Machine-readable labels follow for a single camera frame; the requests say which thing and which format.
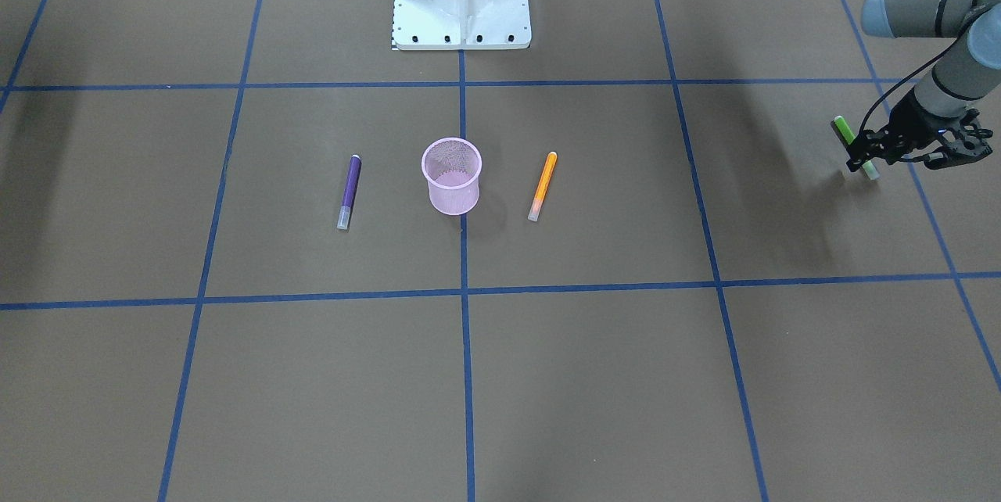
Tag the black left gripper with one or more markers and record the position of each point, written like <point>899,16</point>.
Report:
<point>905,121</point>

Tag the orange highlighter pen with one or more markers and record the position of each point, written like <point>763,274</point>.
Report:
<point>546,174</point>

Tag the pink mesh pen holder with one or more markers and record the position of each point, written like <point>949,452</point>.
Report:
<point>451,168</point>

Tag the purple marker pen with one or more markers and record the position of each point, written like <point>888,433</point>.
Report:
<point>349,192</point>

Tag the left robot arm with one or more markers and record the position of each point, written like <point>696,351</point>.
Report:
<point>964,73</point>

